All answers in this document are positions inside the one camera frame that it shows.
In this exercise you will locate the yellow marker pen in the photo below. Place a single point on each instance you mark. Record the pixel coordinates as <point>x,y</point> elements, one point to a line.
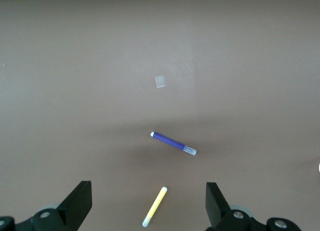
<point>156,206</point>

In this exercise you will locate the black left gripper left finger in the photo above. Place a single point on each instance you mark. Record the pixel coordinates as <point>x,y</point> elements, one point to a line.
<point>72,211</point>

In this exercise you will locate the small clear tape piece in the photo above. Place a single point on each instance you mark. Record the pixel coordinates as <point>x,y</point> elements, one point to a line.
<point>160,81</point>

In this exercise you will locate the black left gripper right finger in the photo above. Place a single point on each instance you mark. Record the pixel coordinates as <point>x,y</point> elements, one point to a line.
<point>217,211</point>

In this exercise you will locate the purple marker pen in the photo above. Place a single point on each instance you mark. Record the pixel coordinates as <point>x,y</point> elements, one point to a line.
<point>170,141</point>

